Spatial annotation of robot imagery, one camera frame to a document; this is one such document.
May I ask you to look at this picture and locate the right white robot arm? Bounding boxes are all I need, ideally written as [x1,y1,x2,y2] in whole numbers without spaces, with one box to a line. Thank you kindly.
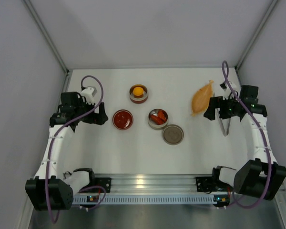
[204,83,286,200]

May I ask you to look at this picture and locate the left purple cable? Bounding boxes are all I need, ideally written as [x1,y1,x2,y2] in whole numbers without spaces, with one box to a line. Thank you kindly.
[44,75,107,224]

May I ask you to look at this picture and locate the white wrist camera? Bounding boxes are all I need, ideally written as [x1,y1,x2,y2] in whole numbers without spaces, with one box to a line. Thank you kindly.
[220,81,237,100]
[80,86,97,105]

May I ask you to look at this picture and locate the aluminium mounting rail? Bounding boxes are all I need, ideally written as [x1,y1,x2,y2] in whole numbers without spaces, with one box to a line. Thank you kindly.
[30,173,286,193]

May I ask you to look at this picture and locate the brown round lid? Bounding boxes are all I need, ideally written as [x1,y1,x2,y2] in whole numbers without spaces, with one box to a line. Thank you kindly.
[162,124,184,145]

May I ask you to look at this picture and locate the red round lid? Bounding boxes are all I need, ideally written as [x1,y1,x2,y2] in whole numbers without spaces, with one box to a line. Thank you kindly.
[112,109,133,130]

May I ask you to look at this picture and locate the orange leaf-shaped woven tray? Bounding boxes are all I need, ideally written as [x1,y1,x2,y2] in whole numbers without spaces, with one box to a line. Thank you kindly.
[191,80,214,116]

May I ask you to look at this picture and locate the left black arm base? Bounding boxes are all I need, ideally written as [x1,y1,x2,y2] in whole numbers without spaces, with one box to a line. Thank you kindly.
[89,177,112,193]

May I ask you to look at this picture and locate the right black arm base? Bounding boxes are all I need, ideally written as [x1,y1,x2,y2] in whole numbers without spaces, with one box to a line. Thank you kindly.
[195,166,233,194]

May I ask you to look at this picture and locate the red-banded steel lunch tin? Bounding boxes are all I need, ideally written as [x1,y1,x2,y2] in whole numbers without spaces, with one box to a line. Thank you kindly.
[129,84,149,104]

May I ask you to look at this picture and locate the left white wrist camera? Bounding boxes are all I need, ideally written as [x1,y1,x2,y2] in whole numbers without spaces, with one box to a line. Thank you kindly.
[80,86,97,105]

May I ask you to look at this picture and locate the left aluminium frame post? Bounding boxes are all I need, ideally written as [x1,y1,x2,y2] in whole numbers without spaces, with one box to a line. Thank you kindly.
[22,0,70,74]

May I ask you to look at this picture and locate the beige-banded steel lunch tin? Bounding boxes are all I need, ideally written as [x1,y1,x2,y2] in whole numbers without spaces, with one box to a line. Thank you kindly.
[148,108,169,130]

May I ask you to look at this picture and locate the red sausage piece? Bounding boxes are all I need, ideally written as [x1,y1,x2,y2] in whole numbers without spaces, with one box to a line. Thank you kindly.
[157,110,167,123]
[150,115,164,125]

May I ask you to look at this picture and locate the slotted grey cable duct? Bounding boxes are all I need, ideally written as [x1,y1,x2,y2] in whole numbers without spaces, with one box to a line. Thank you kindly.
[72,193,230,206]

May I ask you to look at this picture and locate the orange round food ball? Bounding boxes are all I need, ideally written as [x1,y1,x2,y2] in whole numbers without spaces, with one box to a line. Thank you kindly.
[133,87,144,97]

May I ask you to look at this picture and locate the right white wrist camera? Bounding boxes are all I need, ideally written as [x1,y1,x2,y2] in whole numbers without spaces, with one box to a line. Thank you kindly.
[220,81,237,100]

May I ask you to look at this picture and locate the aluminium frame post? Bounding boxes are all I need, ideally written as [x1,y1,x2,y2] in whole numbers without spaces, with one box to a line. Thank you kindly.
[22,0,70,74]
[235,0,281,72]

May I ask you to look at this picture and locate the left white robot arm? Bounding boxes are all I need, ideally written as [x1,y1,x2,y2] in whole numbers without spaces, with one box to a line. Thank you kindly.
[25,87,111,211]

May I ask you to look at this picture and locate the right aluminium frame post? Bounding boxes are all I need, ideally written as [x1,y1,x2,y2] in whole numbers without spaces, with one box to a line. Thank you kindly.
[235,0,281,72]

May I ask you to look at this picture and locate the metal tongs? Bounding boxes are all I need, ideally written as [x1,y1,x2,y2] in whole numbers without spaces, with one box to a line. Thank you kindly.
[215,103,231,137]

